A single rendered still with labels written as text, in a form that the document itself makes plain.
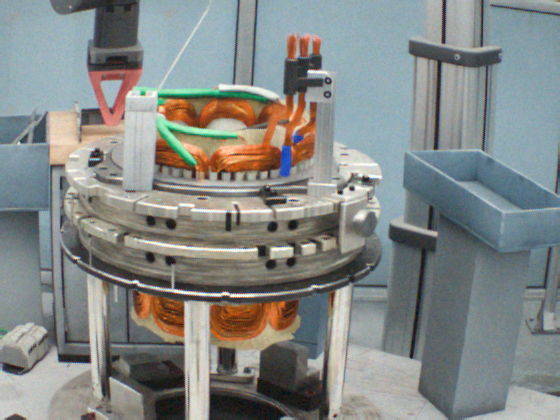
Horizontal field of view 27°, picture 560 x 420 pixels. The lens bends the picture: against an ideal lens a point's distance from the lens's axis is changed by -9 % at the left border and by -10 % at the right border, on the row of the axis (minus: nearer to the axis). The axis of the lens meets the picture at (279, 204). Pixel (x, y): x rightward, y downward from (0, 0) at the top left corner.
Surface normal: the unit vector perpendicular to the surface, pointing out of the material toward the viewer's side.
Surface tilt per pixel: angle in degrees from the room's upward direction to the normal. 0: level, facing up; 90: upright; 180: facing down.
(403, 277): 90
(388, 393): 0
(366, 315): 0
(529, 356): 0
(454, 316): 90
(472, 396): 90
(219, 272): 90
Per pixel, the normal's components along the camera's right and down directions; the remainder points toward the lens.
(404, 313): -0.59, 0.21
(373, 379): 0.05, -0.96
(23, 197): 0.20, 0.29
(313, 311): -0.33, 0.26
